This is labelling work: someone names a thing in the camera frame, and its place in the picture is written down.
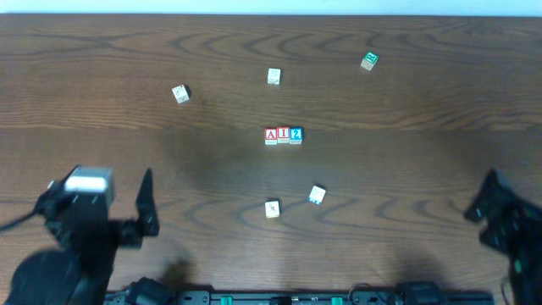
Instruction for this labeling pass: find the green letter R block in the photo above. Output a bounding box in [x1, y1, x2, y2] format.
[361, 52, 379, 71]

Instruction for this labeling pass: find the red letter I block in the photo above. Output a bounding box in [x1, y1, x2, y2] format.
[277, 126, 290, 144]

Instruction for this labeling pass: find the red letter A block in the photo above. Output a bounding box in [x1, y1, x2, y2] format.
[264, 128, 278, 145]

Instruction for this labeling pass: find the wooden block with drawing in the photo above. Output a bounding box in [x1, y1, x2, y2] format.
[172, 85, 190, 103]

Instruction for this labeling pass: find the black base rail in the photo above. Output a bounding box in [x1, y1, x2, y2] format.
[102, 278, 495, 305]

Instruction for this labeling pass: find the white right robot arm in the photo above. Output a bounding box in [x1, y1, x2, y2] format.
[463, 169, 541, 305]

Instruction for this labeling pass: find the blue number 2 block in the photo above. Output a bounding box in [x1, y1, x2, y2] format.
[289, 127, 303, 145]

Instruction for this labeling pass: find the plain wooden picture block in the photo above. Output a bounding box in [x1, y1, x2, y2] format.
[267, 68, 281, 85]

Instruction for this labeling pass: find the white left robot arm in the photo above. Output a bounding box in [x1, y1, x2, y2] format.
[6, 165, 160, 304]

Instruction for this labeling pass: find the blue edged white block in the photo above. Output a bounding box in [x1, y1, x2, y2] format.
[308, 185, 326, 205]

